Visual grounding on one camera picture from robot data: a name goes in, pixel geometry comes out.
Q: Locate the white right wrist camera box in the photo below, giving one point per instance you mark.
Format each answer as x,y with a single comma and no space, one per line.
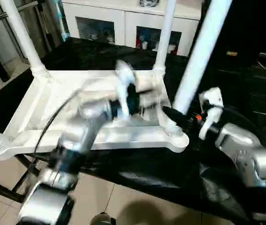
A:
211,110

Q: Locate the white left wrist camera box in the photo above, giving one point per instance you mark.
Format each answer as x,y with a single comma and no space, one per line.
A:
126,79

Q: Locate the small yellow label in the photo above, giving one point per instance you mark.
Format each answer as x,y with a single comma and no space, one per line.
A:
232,54

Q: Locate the black metal table frame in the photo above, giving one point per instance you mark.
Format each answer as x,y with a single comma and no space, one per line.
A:
6,180

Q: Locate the grey metal rack frame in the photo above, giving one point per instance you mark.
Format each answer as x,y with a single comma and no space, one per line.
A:
11,23

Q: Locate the black work mat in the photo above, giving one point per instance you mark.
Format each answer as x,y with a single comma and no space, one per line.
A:
208,178

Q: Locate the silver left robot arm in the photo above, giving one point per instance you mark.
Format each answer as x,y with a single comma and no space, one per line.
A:
72,150

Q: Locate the white plastic table top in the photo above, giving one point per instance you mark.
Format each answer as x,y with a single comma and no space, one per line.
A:
53,108

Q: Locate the grey crumpled bundle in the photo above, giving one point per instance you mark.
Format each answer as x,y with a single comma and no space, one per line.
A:
149,3

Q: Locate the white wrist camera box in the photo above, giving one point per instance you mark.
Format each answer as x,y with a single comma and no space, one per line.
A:
126,79
211,110

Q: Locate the red bottle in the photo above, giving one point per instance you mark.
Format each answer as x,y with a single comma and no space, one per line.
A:
139,43

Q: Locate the light blue plastic strip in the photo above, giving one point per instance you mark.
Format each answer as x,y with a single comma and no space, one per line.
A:
62,18

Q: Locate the white glass-door cabinet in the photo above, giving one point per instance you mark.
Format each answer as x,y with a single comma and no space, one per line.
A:
109,18

